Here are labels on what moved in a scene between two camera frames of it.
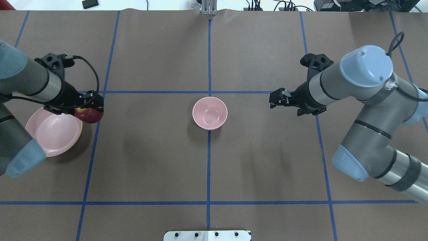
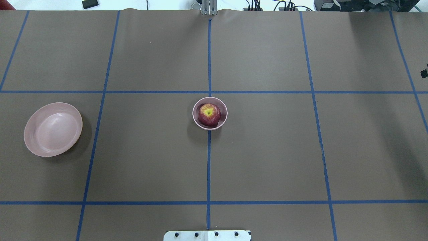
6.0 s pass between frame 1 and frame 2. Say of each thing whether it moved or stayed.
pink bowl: stayed
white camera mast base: stayed
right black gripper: moved
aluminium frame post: stayed
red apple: moved
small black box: stayed
